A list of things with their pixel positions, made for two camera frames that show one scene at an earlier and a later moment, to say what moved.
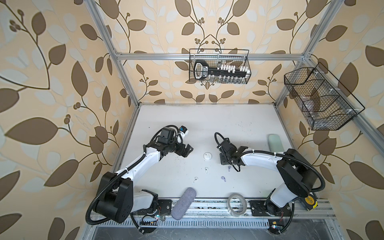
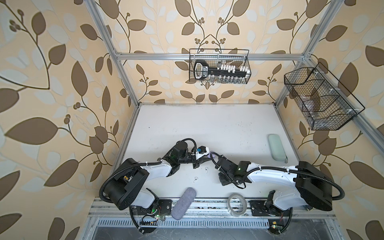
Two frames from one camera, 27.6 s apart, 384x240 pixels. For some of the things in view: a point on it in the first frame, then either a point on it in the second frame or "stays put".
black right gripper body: (224, 160) -> (225, 179)
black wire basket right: (324, 101) stays put
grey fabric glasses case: (183, 203) stays put
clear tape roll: (232, 213) stays put
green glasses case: (275, 143) stays put
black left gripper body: (179, 148) -> (196, 164)
